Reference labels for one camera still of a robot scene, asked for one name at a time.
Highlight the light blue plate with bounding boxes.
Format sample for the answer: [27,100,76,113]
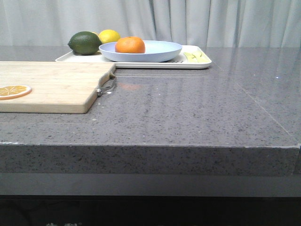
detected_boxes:
[99,40,183,63]

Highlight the orange fruit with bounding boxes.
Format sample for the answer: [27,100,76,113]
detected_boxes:
[115,36,145,54]

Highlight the white serving tray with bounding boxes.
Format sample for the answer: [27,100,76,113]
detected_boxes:
[56,45,212,69]

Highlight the pale green slices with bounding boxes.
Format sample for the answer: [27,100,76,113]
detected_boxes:
[184,51,211,63]

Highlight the yellow lemon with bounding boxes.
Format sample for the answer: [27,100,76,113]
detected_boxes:
[98,29,121,44]

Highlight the wooden cutting board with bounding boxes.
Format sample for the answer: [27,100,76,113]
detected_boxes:
[0,61,115,113]

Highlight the green lime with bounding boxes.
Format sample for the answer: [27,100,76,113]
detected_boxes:
[68,31,102,55]

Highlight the white curtain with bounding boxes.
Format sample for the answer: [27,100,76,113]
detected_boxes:
[0,0,301,48]

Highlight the orange slice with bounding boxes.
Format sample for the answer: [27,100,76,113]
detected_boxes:
[0,85,32,100]

